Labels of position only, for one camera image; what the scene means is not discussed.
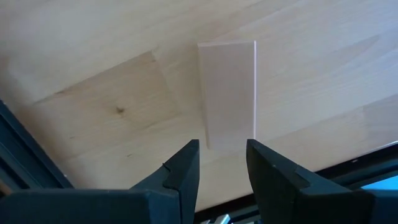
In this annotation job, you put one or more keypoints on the black metal table frame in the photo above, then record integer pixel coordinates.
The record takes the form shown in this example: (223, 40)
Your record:
(25, 155)

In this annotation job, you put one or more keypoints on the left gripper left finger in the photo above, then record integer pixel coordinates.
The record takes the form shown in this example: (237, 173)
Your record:
(174, 199)

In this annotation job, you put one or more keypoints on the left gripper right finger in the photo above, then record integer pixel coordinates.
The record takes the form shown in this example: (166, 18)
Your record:
(280, 193)

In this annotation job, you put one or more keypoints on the silver metal bracket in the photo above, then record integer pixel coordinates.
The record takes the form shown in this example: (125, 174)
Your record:
(217, 220)

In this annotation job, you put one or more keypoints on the natural wood block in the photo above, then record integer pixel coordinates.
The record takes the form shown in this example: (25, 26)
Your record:
(230, 93)

